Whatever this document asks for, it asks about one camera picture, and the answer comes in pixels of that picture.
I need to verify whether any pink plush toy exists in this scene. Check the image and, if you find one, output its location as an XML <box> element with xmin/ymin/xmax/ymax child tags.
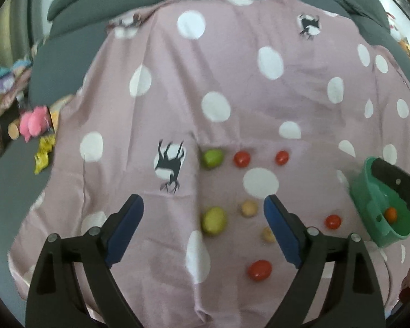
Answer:
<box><xmin>19</xmin><ymin>106</ymin><xmax>52</xmax><ymax>142</ymax></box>

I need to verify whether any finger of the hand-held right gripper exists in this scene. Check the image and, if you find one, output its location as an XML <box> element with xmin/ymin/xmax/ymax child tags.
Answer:
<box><xmin>371</xmin><ymin>157</ymin><xmax>410</xmax><ymax>213</ymax></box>

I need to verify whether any large red tomato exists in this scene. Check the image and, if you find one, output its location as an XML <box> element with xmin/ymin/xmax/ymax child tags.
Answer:
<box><xmin>247</xmin><ymin>260</ymin><xmax>273</xmax><ymax>282</ymax></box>

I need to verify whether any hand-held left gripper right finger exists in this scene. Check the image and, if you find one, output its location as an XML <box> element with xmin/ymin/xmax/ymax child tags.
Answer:
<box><xmin>263</xmin><ymin>194</ymin><xmax>386</xmax><ymax>328</ymax></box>

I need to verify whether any grey sofa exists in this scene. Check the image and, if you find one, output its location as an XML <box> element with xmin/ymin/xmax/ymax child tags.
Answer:
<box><xmin>0</xmin><ymin>0</ymin><xmax>410</xmax><ymax>328</ymax></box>

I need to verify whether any green plastic bowl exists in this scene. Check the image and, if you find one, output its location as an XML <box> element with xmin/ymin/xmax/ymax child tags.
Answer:
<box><xmin>349</xmin><ymin>156</ymin><xmax>410</xmax><ymax>248</ymax></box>

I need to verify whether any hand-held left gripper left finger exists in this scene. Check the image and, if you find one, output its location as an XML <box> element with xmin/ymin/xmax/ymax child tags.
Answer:
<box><xmin>25</xmin><ymin>194</ymin><xmax>145</xmax><ymax>328</ymax></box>

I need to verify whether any pink polka dot blanket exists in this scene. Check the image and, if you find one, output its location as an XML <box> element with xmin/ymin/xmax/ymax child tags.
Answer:
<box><xmin>7</xmin><ymin>0</ymin><xmax>410</xmax><ymax>328</ymax></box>

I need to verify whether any stack of folded clothes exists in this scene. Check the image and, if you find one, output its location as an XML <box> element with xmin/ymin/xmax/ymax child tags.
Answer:
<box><xmin>0</xmin><ymin>58</ymin><xmax>33</xmax><ymax>124</ymax></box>

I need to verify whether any large yellow-green fruit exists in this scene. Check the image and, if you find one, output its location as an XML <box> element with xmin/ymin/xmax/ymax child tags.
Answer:
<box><xmin>201</xmin><ymin>207</ymin><xmax>228</xmax><ymax>236</ymax></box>

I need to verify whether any small round green fruit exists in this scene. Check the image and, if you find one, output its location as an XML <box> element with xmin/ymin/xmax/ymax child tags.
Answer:
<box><xmin>201</xmin><ymin>148</ymin><xmax>225</xmax><ymax>169</ymax></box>

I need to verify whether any small beige fruit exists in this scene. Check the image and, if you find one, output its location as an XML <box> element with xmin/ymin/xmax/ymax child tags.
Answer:
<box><xmin>262</xmin><ymin>226</ymin><xmax>277</xmax><ymax>244</ymax></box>
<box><xmin>241</xmin><ymin>200</ymin><xmax>259</xmax><ymax>218</ymax></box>

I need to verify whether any small orange fruit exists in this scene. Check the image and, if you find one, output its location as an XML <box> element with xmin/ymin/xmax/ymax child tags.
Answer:
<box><xmin>383</xmin><ymin>207</ymin><xmax>399</xmax><ymax>224</ymax></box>

